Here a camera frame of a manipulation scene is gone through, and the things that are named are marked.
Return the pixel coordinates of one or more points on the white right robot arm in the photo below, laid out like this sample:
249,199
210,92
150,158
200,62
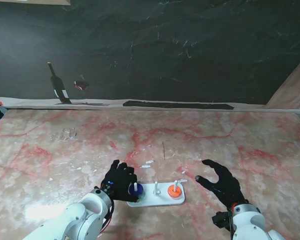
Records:
252,222

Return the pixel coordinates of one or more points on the leaning wooden plank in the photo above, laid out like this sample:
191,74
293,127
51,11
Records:
292,87

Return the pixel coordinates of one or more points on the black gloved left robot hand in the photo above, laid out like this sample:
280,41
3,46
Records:
118,182

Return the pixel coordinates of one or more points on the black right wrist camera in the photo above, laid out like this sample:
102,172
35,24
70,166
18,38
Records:
221,220

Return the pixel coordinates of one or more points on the white Hanoi tower base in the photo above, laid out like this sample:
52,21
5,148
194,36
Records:
159,200

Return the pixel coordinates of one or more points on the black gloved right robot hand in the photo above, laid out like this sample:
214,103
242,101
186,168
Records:
225,186

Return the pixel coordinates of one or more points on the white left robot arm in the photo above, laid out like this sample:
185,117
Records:
79,220

